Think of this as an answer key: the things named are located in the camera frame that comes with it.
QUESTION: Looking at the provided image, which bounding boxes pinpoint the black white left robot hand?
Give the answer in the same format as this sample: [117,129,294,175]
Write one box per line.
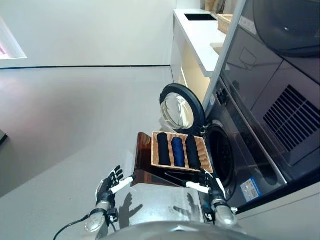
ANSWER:
[94,164,136,209]

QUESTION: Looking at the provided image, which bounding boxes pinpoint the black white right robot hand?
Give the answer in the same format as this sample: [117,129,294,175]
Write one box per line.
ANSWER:
[184,168,230,208]

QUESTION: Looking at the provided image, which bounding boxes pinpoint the black cloth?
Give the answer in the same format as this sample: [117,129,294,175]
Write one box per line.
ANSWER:
[156,133,171,166]
[184,136,202,170]

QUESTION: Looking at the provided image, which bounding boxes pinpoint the blue cloth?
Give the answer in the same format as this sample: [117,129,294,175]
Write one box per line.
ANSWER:
[171,137,186,167]

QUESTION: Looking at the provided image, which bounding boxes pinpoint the large woven wicker basket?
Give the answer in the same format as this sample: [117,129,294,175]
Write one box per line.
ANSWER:
[150,131,215,174]

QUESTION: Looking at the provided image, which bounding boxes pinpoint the silver robot torso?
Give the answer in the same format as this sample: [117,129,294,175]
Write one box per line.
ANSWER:
[99,221,253,240]

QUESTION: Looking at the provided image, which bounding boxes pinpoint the round glass washer door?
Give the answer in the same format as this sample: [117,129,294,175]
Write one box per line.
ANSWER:
[158,83,208,137]

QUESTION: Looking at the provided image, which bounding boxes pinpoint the small wicker basket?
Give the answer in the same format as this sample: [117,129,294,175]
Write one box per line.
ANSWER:
[216,13,235,35]

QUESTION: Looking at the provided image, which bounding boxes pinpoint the black recessed counter sink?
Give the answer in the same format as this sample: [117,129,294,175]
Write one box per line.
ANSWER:
[184,13,218,21]

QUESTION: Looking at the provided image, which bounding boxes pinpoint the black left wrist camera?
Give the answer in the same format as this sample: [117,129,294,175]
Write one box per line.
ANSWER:
[108,208,119,223]

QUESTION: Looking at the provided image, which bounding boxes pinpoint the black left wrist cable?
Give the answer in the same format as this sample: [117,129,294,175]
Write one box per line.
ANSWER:
[52,214,90,240]

